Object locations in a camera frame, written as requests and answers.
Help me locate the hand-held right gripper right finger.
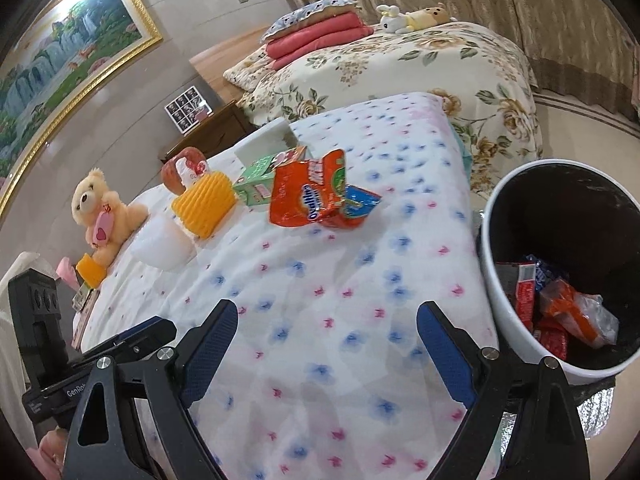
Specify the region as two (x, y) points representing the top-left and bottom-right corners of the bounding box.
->
(416, 301), (588, 480)

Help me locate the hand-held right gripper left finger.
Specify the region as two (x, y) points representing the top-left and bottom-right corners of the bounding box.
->
(62, 299), (240, 480)

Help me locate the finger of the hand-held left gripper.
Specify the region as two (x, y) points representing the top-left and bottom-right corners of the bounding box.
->
(80, 316), (178, 363)

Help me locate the white foam sheet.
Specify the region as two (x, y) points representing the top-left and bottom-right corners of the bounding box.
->
(131, 212), (198, 272)

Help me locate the red and white carton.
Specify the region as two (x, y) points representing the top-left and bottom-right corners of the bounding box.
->
(495, 261), (537, 333)

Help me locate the blue plastic wrapper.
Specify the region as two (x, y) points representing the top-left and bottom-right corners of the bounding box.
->
(522, 255), (568, 293)

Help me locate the orange foam fruit net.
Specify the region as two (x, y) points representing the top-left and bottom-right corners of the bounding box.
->
(171, 170), (237, 238)
(75, 252), (108, 288)

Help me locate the pink and orange wrapper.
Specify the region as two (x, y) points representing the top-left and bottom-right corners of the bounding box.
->
(540, 279), (621, 348)

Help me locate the green carton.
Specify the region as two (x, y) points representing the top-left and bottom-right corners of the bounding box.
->
(232, 146), (308, 207)

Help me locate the white plastic bag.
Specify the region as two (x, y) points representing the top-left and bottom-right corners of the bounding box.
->
(177, 155), (211, 191)

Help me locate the orange red snack packet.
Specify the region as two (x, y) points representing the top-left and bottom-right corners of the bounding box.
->
(269, 149), (351, 228)

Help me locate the small blue snack wrapper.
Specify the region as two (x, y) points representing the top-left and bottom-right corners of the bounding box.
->
(327, 185), (383, 231)

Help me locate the white trash bin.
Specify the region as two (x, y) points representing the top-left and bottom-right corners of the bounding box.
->
(477, 160), (640, 386)

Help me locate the white foam block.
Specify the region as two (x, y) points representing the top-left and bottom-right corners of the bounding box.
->
(234, 117), (312, 163)

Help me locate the person's left hand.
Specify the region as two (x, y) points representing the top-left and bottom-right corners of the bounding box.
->
(39, 430), (71, 476)

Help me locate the green snack packet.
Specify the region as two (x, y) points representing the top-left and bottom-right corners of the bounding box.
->
(72, 282), (98, 313)

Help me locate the flower print bedsheet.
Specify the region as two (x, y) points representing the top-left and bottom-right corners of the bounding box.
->
(75, 91), (501, 480)

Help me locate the beige teddy bear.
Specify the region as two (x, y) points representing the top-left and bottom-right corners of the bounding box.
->
(71, 167), (150, 267)

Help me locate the silver foil sheet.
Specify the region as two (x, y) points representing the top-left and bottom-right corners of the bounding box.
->
(502, 385), (615, 443)

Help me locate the red apple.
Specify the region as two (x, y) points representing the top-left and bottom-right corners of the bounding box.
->
(161, 147), (211, 195)

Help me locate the dark wooden nightstand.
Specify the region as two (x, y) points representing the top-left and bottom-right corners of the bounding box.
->
(161, 100), (256, 166)

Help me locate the gold framed landscape painting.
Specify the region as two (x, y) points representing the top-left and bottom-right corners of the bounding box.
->
(0, 0), (165, 216)

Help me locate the cream patterned pillow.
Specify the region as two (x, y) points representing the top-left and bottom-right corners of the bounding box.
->
(222, 45), (273, 93)

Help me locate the wooden headboard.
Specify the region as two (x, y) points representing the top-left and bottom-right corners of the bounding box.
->
(189, 25), (281, 111)

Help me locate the floral bedspread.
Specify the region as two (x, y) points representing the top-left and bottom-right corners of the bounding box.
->
(235, 21), (545, 196)

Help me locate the folded red blanket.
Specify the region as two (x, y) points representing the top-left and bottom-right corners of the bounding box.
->
(265, 10), (375, 71)

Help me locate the frilled blue dotted pillow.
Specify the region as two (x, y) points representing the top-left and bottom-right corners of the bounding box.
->
(260, 0), (361, 43)

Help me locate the yellow plush toy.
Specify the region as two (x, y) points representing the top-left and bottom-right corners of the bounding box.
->
(402, 2), (458, 31)

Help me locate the white bunny plush toy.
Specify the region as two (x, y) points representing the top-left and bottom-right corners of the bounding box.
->
(376, 4), (410, 35)

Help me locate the beige patterned curtain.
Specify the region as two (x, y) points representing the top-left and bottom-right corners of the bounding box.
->
(262, 0), (640, 126)

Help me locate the photo collage frame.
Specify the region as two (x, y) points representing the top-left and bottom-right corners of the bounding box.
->
(165, 87), (213, 135)

